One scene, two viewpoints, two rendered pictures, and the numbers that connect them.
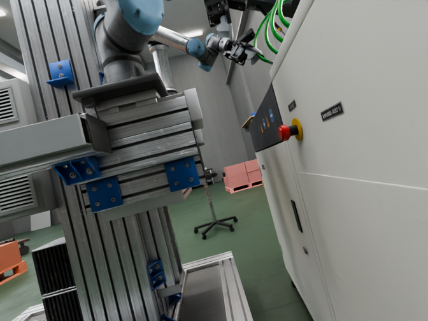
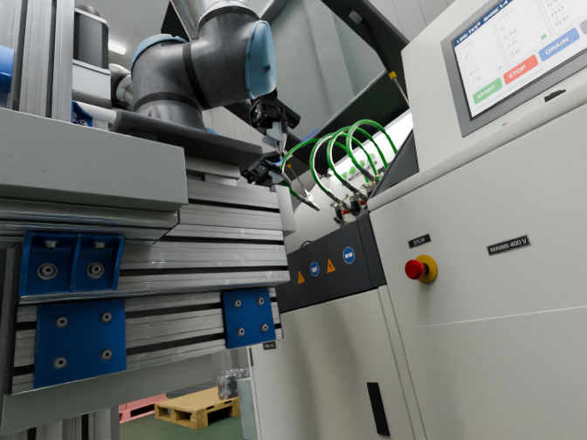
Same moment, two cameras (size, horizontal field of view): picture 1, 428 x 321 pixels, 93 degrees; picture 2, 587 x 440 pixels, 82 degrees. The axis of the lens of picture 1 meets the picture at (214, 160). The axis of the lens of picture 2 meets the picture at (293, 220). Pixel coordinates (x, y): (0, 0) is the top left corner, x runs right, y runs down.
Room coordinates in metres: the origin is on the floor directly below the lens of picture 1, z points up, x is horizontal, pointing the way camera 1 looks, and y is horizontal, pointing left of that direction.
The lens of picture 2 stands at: (0.11, 0.39, 0.74)
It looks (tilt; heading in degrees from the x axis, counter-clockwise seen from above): 17 degrees up; 319
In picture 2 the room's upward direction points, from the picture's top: 10 degrees counter-clockwise
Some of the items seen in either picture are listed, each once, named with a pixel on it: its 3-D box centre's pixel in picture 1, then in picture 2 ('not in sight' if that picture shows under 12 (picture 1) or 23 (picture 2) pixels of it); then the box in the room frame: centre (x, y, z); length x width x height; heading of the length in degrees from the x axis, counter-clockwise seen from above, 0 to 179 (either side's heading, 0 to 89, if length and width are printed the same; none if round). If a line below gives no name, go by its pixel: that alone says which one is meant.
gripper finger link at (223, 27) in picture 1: (224, 28); (275, 135); (0.77, -0.17, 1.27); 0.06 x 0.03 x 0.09; 86
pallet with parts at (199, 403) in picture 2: not in sight; (209, 393); (4.27, -1.42, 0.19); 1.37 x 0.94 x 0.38; 3
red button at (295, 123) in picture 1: (288, 131); (418, 269); (0.45, -0.18, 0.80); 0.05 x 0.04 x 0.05; 176
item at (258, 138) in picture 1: (264, 129); (296, 280); (0.90, -0.25, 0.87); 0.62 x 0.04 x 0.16; 176
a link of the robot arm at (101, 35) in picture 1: (118, 44); (169, 83); (0.61, 0.19, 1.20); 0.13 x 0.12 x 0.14; 43
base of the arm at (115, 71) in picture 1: (127, 81); (170, 138); (0.62, 0.20, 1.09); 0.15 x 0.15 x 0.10
